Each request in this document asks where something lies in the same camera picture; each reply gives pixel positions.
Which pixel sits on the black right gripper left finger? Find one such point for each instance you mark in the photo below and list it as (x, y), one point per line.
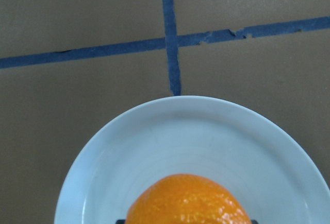
(120, 221)

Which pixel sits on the orange fruit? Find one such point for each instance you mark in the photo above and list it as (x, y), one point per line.
(186, 198)

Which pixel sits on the light blue plate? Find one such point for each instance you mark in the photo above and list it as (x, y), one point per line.
(259, 163)

